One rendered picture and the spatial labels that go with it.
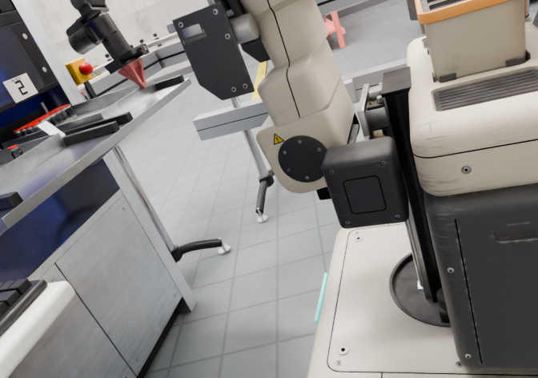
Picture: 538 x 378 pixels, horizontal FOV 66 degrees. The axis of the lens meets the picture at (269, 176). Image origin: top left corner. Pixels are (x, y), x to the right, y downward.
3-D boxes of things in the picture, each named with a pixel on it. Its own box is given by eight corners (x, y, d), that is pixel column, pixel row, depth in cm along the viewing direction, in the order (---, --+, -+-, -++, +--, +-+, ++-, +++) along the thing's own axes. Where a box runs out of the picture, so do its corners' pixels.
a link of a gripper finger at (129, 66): (138, 90, 118) (118, 61, 114) (157, 80, 115) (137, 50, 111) (126, 99, 112) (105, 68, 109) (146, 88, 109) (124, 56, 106)
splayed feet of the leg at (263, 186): (254, 224, 211) (244, 202, 205) (276, 175, 252) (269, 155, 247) (268, 222, 208) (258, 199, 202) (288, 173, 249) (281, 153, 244)
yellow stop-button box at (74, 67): (66, 89, 137) (54, 68, 134) (79, 82, 143) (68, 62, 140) (82, 83, 134) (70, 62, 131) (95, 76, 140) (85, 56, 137)
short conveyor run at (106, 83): (74, 125, 141) (49, 82, 135) (42, 134, 147) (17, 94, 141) (165, 68, 198) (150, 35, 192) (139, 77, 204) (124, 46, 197)
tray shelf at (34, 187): (-158, 260, 81) (-165, 252, 80) (72, 121, 139) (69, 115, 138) (9, 228, 63) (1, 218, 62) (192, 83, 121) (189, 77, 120)
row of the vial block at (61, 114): (32, 143, 111) (22, 128, 109) (74, 118, 126) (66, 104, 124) (38, 142, 111) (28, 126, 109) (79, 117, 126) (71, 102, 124)
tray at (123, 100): (9, 154, 110) (1, 143, 108) (70, 118, 132) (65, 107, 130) (107, 126, 98) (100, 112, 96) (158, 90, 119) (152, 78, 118)
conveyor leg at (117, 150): (163, 267, 190) (76, 116, 158) (172, 255, 197) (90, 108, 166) (180, 266, 187) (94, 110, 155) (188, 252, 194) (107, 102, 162)
